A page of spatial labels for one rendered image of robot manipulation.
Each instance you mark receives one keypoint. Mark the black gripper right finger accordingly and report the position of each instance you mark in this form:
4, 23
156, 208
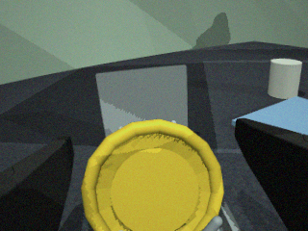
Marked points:
278, 158

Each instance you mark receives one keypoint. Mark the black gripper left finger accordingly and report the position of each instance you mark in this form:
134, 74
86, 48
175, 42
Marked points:
33, 191

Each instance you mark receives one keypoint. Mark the yellow plate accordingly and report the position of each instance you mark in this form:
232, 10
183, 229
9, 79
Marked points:
152, 175

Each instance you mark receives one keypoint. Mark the white cylinder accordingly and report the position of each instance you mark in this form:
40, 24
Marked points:
284, 78

